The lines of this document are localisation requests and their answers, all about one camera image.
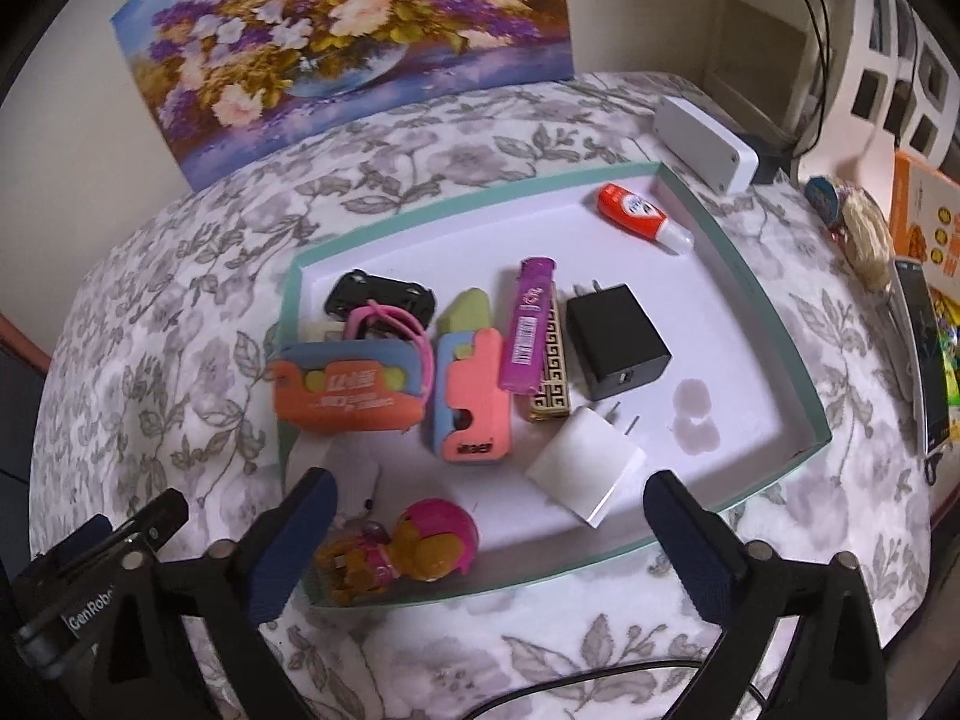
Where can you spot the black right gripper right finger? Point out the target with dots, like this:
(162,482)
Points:
(834,667)

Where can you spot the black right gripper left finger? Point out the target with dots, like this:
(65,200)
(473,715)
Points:
(145,665)

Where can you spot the pink pup toy figure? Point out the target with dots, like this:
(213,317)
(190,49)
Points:
(432,539)

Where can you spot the orange blue eraser box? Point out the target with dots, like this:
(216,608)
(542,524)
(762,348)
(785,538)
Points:
(352,386)

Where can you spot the pink watch frame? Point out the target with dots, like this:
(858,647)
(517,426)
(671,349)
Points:
(400,324)

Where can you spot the white charger cube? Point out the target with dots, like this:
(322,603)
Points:
(585,464)

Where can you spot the magenta lead refill tube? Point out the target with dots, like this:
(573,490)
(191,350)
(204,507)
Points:
(524,348)

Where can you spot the floral patterned tablecloth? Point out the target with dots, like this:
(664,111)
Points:
(157,382)

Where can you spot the pink blue eraser holder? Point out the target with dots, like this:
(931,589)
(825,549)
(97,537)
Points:
(471,412)

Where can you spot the black toy car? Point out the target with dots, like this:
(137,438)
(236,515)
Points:
(357,288)

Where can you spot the teal white tray box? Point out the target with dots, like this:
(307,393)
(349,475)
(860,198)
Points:
(734,411)

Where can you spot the smartphone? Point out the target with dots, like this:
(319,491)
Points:
(929,391)

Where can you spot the green eraser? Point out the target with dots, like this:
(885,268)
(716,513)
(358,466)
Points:
(469,312)

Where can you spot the gold patterned small box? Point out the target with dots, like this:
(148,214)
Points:
(552,400)

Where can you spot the black charger cube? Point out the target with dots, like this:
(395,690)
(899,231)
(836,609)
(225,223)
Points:
(616,344)

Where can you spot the snack bag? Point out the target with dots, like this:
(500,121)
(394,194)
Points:
(857,225)

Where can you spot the orange book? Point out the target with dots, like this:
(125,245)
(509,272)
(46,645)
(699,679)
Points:
(924,226)

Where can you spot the white rectangular device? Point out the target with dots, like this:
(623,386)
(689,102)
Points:
(716,155)

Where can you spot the flower painting canvas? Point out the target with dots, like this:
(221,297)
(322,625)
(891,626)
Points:
(230,81)

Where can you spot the white shelf unit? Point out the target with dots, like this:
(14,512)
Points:
(842,85)

